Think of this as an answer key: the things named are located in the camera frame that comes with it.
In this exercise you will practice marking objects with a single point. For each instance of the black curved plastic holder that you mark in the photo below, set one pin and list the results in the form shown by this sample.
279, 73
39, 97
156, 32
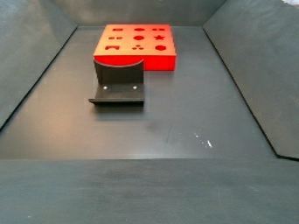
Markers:
120, 83

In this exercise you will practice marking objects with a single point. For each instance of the red shape sorter block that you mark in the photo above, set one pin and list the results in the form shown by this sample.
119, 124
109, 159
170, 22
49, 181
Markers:
127, 43

